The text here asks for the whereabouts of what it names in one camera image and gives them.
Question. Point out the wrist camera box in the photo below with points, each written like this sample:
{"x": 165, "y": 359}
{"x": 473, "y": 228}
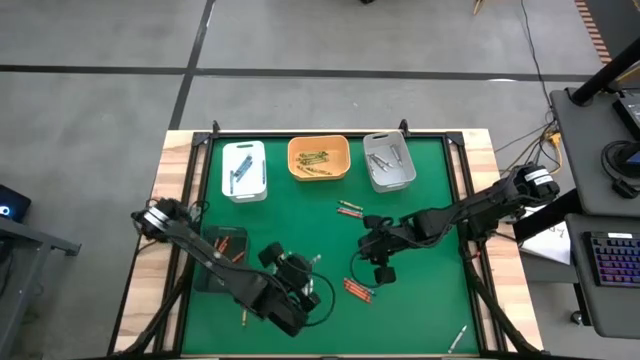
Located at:
{"x": 304, "y": 264}
{"x": 364, "y": 245}

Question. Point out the pile of green crayons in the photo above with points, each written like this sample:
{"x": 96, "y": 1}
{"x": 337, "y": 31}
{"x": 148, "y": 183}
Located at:
{"x": 314, "y": 157}

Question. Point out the dark grey plastic bin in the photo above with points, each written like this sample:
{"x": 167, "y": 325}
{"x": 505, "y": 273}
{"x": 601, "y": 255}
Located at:
{"x": 235, "y": 237}

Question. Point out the white plastic bin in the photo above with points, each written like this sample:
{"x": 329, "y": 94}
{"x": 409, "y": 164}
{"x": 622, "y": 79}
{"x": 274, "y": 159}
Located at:
{"x": 405, "y": 175}
{"x": 252, "y": 187}

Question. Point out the grey operator desk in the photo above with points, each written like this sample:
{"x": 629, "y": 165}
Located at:
{"x": 585, "y": 150}

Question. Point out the grey side desk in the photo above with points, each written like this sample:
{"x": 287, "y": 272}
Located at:
{"x": 30, "y": 240}

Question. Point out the wooden bench top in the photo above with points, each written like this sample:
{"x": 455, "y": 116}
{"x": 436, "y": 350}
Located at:
{"x": 170, "y": 175}

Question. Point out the backlit keyboard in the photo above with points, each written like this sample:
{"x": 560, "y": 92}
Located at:
{"x": 616, "y": 258}

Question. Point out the yellow-green crayon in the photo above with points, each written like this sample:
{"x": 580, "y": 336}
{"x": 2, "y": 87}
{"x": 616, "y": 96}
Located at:
{"x": 314, "y": 154}
{"x": 320, "y": 171}
{"x": 311, "y": 162}
{"x": 305, "y": 170}
{"x": 351, "y": 205}

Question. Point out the black device with blue light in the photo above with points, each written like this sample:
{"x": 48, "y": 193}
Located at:
{"x": 12, "y": 205}

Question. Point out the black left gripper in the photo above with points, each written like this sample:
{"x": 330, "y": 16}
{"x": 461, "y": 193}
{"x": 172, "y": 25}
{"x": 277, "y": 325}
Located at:
{"x": 271, "y": 254}

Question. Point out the black headphones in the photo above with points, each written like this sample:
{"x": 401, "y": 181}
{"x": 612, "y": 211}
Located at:
{"x": 622, "y": 167}

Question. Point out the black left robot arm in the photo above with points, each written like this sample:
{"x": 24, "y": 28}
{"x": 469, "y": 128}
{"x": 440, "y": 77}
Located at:
{"x": 200, "y": 247}

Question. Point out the yellow plastic bin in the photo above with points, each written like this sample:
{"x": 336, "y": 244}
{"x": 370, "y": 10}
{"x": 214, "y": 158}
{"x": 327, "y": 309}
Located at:
{"x": 340, "y": 150}

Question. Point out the orange crayon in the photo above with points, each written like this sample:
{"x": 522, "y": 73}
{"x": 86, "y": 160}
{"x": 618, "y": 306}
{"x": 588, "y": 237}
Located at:
{"x": 349, "y": 214}
{"x": 222, "y": 244}
{"x": 239, "y": 256}
{"x": 356, "y": 292}
{"x": 359, "y": 287}
{"x": 244, "y": 317}

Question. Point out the dark green crayon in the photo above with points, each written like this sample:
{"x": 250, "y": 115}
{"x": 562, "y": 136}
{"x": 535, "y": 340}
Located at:
{"x": 263, "y": 172}

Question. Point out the white crayon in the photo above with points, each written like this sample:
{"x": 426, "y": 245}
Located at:
{"x": 396, "y": 152}
{"x": 384, "y": 160}
{"x": 457, "y": 339}
{"x": 377, "y": 163}

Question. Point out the black desk support bar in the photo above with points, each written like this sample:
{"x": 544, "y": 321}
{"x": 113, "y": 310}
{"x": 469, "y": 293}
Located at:
{"x": 550, "y": 215}

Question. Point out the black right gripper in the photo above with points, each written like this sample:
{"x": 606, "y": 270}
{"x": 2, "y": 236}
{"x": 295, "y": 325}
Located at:
{"x": 385, "y": 247}

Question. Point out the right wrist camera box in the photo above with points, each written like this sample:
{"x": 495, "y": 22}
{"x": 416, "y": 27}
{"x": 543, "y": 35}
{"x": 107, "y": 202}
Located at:
{"x": 364, "y": 245}

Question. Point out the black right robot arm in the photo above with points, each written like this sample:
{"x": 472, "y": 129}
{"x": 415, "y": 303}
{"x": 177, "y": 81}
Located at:
{"x": 475, "y": 210}

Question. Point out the black striped floor mat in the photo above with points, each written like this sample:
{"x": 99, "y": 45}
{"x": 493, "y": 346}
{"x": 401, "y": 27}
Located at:
{"x": 615, "y": 20}

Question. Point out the white paper sheet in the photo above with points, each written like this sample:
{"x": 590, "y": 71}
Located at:
{"x": 550, "y": 242}

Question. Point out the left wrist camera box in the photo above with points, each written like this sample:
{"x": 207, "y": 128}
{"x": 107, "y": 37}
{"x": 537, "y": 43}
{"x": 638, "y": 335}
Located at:
{"x": 304, "y": 264}

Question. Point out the grey keyboard desk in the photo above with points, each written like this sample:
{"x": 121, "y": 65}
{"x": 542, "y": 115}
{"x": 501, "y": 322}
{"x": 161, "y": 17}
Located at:
{"x": 580, "y": 300}

